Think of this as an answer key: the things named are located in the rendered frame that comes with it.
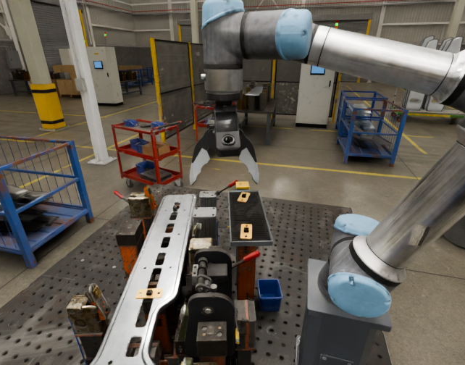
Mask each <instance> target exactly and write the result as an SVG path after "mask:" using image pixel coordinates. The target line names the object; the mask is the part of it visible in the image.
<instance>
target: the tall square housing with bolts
mask: <svg viewBox="0 0 465 365"><path fill-rule="evenodd" d="M196 223H201V224H202V226H201V234H200V238H212V239H213V244H214V246H215V241H216V240H217V245H219V238H218V218H217V208H216V207H199V208H194V210H193V229H194V227H195V225H196Z"/></svg>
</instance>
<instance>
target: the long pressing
mask: <svg viewBox="0 0 465 365"><path fill-rule="evenodd" d="M175 203H180V207H179V209H178V210H177V211H173V206H174V205H175ZM195 205H196V195H194V194H193V195H168V196H165V197H163V198H162V201H161V203H160V205H159V208H158V210H157V212H156V215H155V217H154V220H153V222H152V224H151V226H150V229H149V231H148V234H147V236H146V239H145V240H144V243H143V245H142V248H141V251H140V253H139V254H138V258H137V259H136V262H135V265H134V267H133V270H132V272H131V273H130V276H129V279H128V281H127V284H126V286H125V289H124V290H123V293H122V295H121V298H120V300H119V303H118V304H117V307H116V309H115V312H114V314H113V317H112V320H111V321H110V323H109V326H108V328H107V331H106V333H105V336H104V339H103V340H102V342H101V345H100V347H99V350H98V353H97V354H96V357H95V358H94V360H93V361H92V362H91V363H90V364H89V365H156V364H155V363H154V361H153V360H152V359H151V357H150V350H151V345H152V342H153V339H154V333H155V330H156V325H157V322H158V318H159V315H160V313H161V312H162V311H163V310H165V309H166V308H167V307H168V306H170V305H171V304H173V303H174V302H175V301H176V300H177V299H178V297H179V293H180V286H181V282H182V277H183V270H184V266H185V258H186V253H187V250H188V242H189V237H190V230H191V226H192V221H193V210H194V208H195ZM184 210H185V211H184ZM172 213H177V217H176V220H169V219H170V217H171V214H172ZM167 225H174V227H173V231H172V232H171V233H166V229H167ZM178 234H179V235H178ZM164 238H170V241H169V245H168V247H167V248H161V245H162V241H163V239H164ZM159 253H165V254H166V256H165V258H164V263H163V264H162V265H155V263H156V260H157V257H158V255H159ZM144 267H145V269H144ZM170 267H171V268H170ZM154 269H161V273H160V276H159V281H158V283H157V286H156V288H163V289H164V290H163V293H162V297H161V298H152V299H153V301H152V304H151V308H150V312H149V315H148V319H147V322H146V325H145V326H144V327H136V326H135V325H136V322H137V320H138V315H139V313H140V310H141V306H142V304H143V300H144V299H145V298H144V299H136V298H135V297H136V294H137V292H138V290H139V289H147V288H148V284H149V282H150V279H151V275H152V272H153V270H154ZM134 337H140V338H141V344H140V347H139V350H138V354H137V355H136V356H134V357H127V356H126V353H127V350H128V347H129V344H130V341H131V339H132V338H134ZM110 361H112V363H111V364H109V362H110Z"/></svg>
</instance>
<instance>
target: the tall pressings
mask: <svg viewBox="0 0 465 365"><path fill-rule="evenodd" d="M434 38H435V37H434V36H433V35H430V36H427V37H426V38H424V40H422V41H421V43H420V44H419V46H421V47H425V48H429V49H435V50H437V45H438V41H439V39H437V38H435V39H434ZM463 39H464V37H463V36H459V37H456V38H453V37H450V38H446V39H445V40H444V41H443V42H442V43H441V45H440V48H439V49H438V50H439V51H445V52H449V53H453V54H457V53H459V52H461V45H462V42H463ZM411 98H415V99H416V101H410V100H411ZM432 100H433V97H432V96H429V95H426V94H423V93H417V92H415V91H410V90H406V92H405V96H404V98H403V103H402V107H403V108H404V109H408V110H412V111H420V109H421V107H422V108H423V110H426V111H428V112H442V111H443V108H444V106H445V105H442V104H437V103H435V102H432Z"/></svg>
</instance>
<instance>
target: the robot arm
mask: <svg viewBox="0 0 465 365"><path fill-rule="evenodd" d="M201 32H202V34H203V52H204V72H205V73H206V74H201V79H206V81H205V82H204V84H205V90H206V91H207V92H206V100H210V101H215V107H214V118H208V122H207V130H206V132H205V133H204V135H203V136H202V137H201V138H200V139H199V140H198V142H197V143H196V146H195V148H194V152H193V159H192V163H191V168H190V184H191V185H193V184H194V182H195V181H196V179H197V175H198V174H199V173H200V172H201V168H202V166H204V165H205V164H207V163H208V161H209V160H210V154H209V151H208V149H209V148H210V149H211V150H213V151H216V154H217V156H218V157H228V156H238V158H239V160H240V161H241V163H243V164H245V165H246V166H247V168H248V172H249V173H251V175H252V179H253V181H254V182H255V183H256V184H259V168H258V165H257V160H256V154H255V151H254V147H253V144H252V142H251V141H250V140H249V138H247V137H246V136H245V135H244V132H243V131H242V130H241V128H240V127H241V123H240V119H239V118H238V113H237V107H236V105H233V106H232V101H237V100H241V92H240V91H241V90H242V89H243V69H242V68H243V59H283V60H285V61H294V62H300V63H303V64H310V65H313V66H316V67H321V68H325V69H327V70H332V71H336V72H341V73H344V74H347V75H353V76H356V77H360V78H363V79H367V80H372V81H375V82H378V83H384V84H387V85H391V86H395V87H398V88H403V89H406V90H410V91H415V92H417V93H423V94H426V95H429V96H432V97H433V99H434V100H435V103H437V104H442V105H446V106H449V107H452V108H454V109H457V110H459V111H461V112H463V113H465V50H463V51H461V52H459V53H457V54H453V53H449V52H445V51H439V50H435V49H429V48H425V47H421V46H415V45H411V44H408V43H401V42H398V41H392V40H388V39H384V38H378V37H374V36H370V35H364V34H360V33H355V32H351V31H347V30H341V29H337V28H331V27H327V26H323V25H317V24H314V23H312V15H311V13H310V11H309V10H307V9H294V8H289V9H286V10H273V11H260V12H245V10H244V8H243V2H242V1H241V0H206V1H205V2H204V4H203V6H202V27H201ZM456 127H457V132H458V140H457V141H456V142H455V143H454V144H453V145H452V146H451V147H450V148H449V149H448V150H447V151H446V152H445V153H444V154H443V155H442V157H441V158H440V159H439V160H438V161H437V162H436V163H435V164H434V165H433V166H432V167H431V169H430V170H429V171H428V172H427V173H426V174H425V175H424V176H423V177H422V178H421V179H420V181H419V182H418V183H417V184H416V185H415V186H414V187H413V188H412V189H411V190H410V191H409V192H408V193H407V194H406V195H405V196H404V197H403V198H402V199H401V200H400V201H399V202H398V204H397V205H396V206H395V207H394V208H393V209H392V210H391V211H390V212H389V213H388V214H387V216H386V217H385V218H384V219H383V220H382V221H381V222H378V221H376V220H375V219H372V218H370V217H366V216H363V215H359V214H343V215H340V216H339V217H338V218H337V219H336V220H335V224H334V225H333V227H334V230H333V234H332V241H331V245H330V252H329V256H328V260H327V262H326V263H325V265H324V266H323V267H322V269H321V270H320V272H319V276H318V280H317V285H318V288H319V290H320V292H321V294H322V295H323V296H324V297H325V298H326V299H327V300H328V301H330V302H331V303H333V304H335V305H336V306H337V307H339V308H340V309H342V310H343V311H345V312H347V313H349V314H352V315H354V316H363V317H366V318H372V317H377V316H382V315H383V314H385V313H386V312H387V311H388V310H389V308H390V304H391V301H392V298H391V296H390V293H391V291H392V290H394V289H395V288H396V287H397V286H399V285H400V284H401V283H402V282H403V281H404V280H405V279H406V268H405V267H406V266H407V265H409V264H410V263H411V262H412V261H413V260H414V259H415V258H416V257H417V256H419V255H420V254H421V253H422V252H423V251H425V250H426V249H427V248H428V247H429V246H431V245H432V244H433V243H434V242H435V241H436V240H437V239H438V238H439V237H441V236H442V235H443V234H444V233H445V232H447V231H448V230H449V229H450V228H451V227H452V226H454V225H455V223H457V222H458V221H459V220H460V219H461V218H463V217H464V216H465V117H464V118H463V119H462V120H461V121H460V122H459V123H458V124H457V126H456Z"/></svg>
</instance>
